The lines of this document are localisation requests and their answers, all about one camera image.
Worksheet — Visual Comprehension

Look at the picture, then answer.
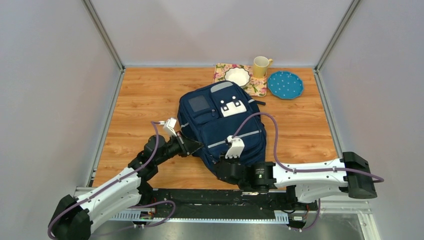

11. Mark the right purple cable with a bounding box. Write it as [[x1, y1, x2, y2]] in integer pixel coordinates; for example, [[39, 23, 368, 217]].
[[231, 112, 385, 232]]

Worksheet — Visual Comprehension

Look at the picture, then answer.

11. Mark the blue polka dot plate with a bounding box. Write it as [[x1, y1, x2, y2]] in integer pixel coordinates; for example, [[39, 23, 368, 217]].
[[267, 71, 304, 100]]

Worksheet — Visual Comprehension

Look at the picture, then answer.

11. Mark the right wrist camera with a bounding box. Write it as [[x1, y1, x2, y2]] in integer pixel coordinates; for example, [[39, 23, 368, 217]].
[[225, 135, 245, 159]]

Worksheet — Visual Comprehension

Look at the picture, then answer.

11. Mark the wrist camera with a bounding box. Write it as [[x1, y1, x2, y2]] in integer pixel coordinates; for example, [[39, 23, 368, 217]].
[[225, 135, 245, 159], [159, 117, 177, 137]]

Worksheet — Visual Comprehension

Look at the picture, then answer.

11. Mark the yellow mug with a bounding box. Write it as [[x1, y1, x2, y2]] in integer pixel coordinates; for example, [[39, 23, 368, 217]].
[[252, 56, 274, 79]]

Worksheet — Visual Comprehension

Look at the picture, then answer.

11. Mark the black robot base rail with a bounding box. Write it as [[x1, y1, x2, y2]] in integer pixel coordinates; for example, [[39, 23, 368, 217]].
[[138, 188, 319, 224]]

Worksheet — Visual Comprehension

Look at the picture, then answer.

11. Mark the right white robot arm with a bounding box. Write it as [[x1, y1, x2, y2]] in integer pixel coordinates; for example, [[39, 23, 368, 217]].
[[213, 151, 378, 210]]

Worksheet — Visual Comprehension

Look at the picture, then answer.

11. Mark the navy blue school backpack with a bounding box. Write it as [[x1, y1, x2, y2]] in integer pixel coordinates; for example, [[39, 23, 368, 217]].
[[177, 80, 267, 172]]

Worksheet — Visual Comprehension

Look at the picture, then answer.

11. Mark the floral placemat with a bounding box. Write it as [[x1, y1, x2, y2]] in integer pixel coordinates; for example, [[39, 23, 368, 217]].
[[212, 63, 267, 97]]

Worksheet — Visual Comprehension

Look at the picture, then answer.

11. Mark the white scalloped bowl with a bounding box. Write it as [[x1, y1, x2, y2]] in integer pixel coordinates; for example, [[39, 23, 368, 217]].
[[224, 67, 251, 87]]

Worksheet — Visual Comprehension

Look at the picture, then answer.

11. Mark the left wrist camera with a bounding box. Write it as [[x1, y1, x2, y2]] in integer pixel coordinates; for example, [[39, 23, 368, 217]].
[[159, 117, 177, 137]]

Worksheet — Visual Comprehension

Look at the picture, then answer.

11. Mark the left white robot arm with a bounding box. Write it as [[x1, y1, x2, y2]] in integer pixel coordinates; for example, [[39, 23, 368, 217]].
[[47, 131, 204, 240]]

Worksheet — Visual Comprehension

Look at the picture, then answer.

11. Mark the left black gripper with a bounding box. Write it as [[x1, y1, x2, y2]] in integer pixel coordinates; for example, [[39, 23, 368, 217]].
[[154, 130, 203, 166]]

